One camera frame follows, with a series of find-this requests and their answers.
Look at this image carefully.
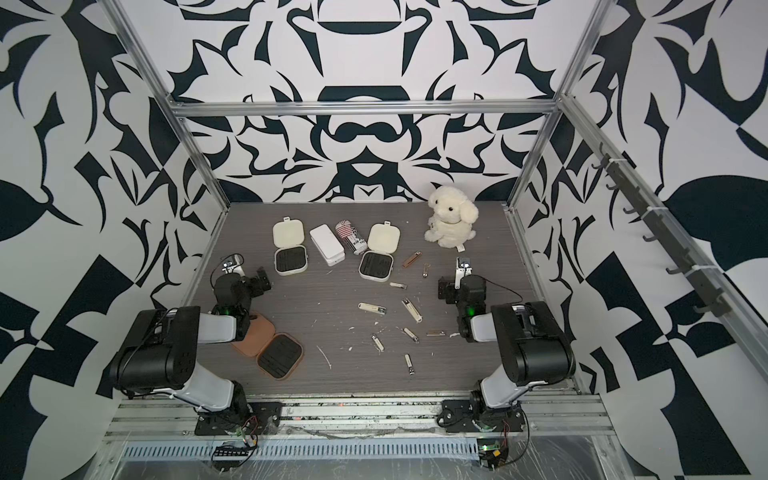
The cream nail clipper case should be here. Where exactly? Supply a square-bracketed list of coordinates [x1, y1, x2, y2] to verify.
[358, 221, 401, 282]

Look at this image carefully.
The cream large nail clipper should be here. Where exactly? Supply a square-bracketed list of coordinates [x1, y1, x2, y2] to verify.
[358, 302, 387, 315]

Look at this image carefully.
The small clipper front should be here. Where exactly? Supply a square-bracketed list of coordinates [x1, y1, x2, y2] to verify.
[404, 353, 415, 375]

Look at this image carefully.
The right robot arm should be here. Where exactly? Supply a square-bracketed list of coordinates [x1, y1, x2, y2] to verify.
[438, 257, 576, 431]

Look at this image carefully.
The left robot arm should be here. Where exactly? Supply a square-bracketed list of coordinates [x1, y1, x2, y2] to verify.
[108, 267, 272, 426]

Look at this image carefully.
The brown nail file tool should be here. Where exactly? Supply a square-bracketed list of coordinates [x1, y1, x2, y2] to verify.
[402, 251, 422, 268]

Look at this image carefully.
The brown nail clipper case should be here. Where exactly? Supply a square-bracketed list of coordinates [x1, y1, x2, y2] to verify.
[232, 314, 304, 381]

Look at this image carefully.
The cream case far left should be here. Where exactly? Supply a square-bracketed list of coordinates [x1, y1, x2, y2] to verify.
[273, 217, 308, 276]

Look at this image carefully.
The white plush dog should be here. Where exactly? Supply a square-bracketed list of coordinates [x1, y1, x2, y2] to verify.
[424, 186, 479, 252]

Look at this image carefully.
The white rectangular box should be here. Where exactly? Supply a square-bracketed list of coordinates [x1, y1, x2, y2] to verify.
[310, 224, 345, 267]

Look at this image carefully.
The flag pattern can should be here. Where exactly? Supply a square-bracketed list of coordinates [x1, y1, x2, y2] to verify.
[335, 220, 368, 255]

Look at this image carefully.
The right electronics board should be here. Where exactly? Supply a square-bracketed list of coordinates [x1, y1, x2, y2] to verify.
[477, 438, 509, 470]

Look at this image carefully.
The electronics board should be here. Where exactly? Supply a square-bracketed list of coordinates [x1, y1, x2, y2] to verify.
[210, 444, 254, 472]
[477, 438, 509, 470]

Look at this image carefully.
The left electronics board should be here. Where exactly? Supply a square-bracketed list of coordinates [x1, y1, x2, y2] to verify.
[210, 444, 254, 472]

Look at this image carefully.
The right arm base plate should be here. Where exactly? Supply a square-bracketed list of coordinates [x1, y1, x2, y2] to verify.
[436, 400, 527, 433]

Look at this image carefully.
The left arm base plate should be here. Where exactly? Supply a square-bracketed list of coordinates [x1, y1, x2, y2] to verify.
[194, 402, 284, 436]

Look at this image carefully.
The aluminium front rail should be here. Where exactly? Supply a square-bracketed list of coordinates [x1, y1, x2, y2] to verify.
[104, 389, 616, 441]

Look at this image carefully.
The wall hook rack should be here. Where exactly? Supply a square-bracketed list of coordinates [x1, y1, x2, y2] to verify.
[593, 145, 732, 317]

